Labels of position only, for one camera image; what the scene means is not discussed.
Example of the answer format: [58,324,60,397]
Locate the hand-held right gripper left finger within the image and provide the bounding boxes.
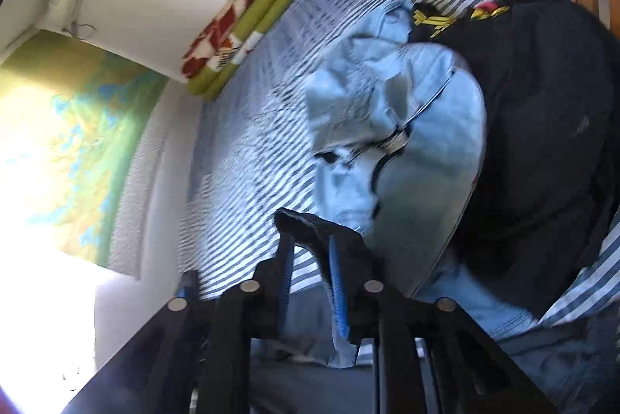
[63,220,296,414]

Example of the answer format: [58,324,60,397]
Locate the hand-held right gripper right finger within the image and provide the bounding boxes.
[327,230,553,414]

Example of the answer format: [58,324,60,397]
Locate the navy pants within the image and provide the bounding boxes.
[249,208,620,414]

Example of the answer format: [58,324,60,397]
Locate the blue white striped quilt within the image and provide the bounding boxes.
[179,0,620,328]

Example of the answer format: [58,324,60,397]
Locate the green folded quilt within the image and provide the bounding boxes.
[186,0,300,102]

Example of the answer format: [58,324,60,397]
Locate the light blue denim shirt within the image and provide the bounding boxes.
[304,2,538,342]

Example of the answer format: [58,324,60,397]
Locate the red floral folded blanket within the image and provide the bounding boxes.
[180,0,286,83]

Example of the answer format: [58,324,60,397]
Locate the black garment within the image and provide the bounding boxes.
[409,0,620,318]

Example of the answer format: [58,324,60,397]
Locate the landscape wall scroll painting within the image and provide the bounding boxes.
[0,29,168,281]

